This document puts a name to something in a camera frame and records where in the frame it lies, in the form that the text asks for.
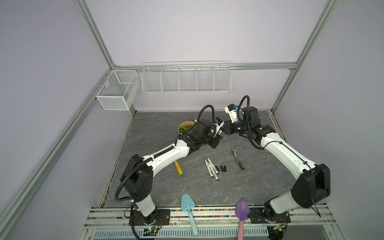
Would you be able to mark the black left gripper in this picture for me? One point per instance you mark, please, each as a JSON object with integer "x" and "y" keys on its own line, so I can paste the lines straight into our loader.
{"x": 213, "y": 143}

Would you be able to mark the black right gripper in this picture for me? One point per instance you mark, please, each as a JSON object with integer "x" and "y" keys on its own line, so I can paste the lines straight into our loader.
{"x": 227, "y": 128}

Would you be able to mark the white marker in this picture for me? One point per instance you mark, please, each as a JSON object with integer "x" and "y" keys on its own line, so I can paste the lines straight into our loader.
{"x": 209, "y": 168}
{"x": 213, "y": 166}
{"x": 215, "y": 175}

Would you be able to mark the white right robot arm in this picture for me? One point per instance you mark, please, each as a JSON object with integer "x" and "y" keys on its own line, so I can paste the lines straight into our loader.
{"x": 313, "y": 181}

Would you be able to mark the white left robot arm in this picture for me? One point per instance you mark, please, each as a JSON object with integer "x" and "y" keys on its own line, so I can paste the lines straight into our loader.
{"x": 136, "y": 182}

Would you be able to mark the green artificial plant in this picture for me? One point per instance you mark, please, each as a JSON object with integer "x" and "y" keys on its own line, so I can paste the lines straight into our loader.
{"x": 184, "y": 128}

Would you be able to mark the beige faceted plant pot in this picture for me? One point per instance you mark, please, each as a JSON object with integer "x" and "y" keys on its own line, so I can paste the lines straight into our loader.
{"x": 187, "y": 123}

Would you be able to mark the teal garden trowel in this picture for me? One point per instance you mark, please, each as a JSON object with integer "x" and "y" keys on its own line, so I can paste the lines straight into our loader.
{"x": 187, "y": 205}

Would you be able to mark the purple garden trowel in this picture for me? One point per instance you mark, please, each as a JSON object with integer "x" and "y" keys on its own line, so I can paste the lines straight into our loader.
{"x": 242, "y": 211}

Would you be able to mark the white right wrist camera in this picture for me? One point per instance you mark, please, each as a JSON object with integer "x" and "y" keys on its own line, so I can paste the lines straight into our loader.
{"x": 231, "y": 110}

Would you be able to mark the teal fork yellow handle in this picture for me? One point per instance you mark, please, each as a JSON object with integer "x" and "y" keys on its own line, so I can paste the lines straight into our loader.
{"x": 179, "y": 170}

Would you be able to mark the white wire wall shelf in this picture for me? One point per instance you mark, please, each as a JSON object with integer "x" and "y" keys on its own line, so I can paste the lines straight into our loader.
{"x": 188, "y": 77}

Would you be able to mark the white mesh wall basket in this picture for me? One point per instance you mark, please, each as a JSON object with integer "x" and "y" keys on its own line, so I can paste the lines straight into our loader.
{"x": 118, "y": 91}

